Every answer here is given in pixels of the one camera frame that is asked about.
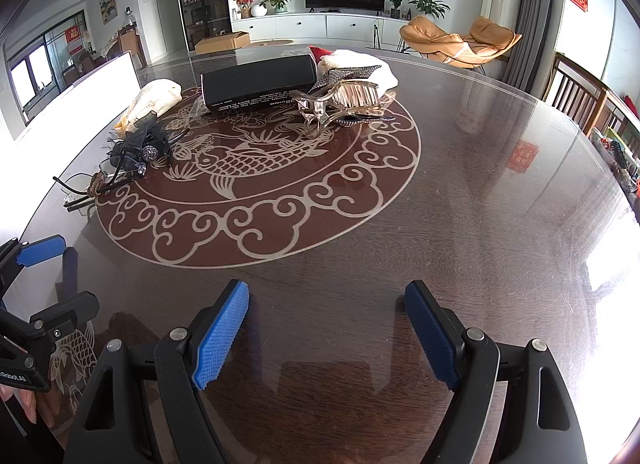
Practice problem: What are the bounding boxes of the dark rhinestone barrette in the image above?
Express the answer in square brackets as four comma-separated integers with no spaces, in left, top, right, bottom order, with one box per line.
[335,111,396,128]

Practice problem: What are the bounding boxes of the white television cabinet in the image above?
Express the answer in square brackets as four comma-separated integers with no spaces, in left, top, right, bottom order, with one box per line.
[231,11,416,45]

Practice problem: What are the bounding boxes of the orange lounge chair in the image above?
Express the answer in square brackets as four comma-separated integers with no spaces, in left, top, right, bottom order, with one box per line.
[399,15,523,70]

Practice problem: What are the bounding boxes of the cardboard box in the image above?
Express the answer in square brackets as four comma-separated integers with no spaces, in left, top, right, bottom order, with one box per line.
[194,31,251,56]

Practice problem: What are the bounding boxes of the grey curtain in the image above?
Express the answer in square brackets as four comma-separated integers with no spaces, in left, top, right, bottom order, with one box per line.
[500,0,568,87]

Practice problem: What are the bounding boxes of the white knitted hat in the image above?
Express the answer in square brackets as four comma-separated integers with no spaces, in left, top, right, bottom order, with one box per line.
[320,49,398,92]

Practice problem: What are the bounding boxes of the person's left hand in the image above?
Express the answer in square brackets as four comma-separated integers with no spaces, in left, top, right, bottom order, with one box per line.
[0,386,57,426]

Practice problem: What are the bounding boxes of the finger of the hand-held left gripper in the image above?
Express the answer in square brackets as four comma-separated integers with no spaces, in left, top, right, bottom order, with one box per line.
[29,292,101,346]
[0,236,67,295]

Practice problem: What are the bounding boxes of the large leafy potted plant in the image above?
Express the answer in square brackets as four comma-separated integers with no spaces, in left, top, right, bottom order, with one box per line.
[407,0,451,20]

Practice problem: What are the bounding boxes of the clear hair claw clip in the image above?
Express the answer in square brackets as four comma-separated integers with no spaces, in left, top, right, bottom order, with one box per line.
[292,89,342,137]

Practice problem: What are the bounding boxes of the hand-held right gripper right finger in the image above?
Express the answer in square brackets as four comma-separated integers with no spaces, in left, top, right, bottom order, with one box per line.
[404,279,588,464]

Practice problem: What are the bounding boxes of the eyeglasses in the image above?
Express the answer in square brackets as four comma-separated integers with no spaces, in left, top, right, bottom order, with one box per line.
[52,164,148,210]

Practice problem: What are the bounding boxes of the wooden chair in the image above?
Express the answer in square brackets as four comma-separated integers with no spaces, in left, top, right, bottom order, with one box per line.
[542,51,611,135]

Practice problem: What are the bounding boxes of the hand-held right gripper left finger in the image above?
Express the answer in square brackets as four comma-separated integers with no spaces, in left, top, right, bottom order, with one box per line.
[62,278,251,464]

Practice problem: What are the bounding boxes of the cream crochet hat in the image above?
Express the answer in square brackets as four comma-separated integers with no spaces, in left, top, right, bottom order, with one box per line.
[115,79,183,132]

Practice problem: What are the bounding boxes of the wooden dining set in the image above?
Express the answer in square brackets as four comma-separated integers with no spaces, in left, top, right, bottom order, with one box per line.
[75,26,148,70]

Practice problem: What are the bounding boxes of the cluttered side shelf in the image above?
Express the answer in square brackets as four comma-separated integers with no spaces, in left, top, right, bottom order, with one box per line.
[590,129,640,210]

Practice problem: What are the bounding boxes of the star rhinestone hair clip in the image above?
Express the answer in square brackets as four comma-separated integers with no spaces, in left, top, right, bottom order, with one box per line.
[310,64,383,95]

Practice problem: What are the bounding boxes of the black flower hair accessory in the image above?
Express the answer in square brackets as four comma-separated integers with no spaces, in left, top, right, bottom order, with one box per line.
[102,116,191,170]

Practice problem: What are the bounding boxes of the black box with white print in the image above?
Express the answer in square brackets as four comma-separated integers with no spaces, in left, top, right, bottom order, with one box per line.
[201,54,318,115]

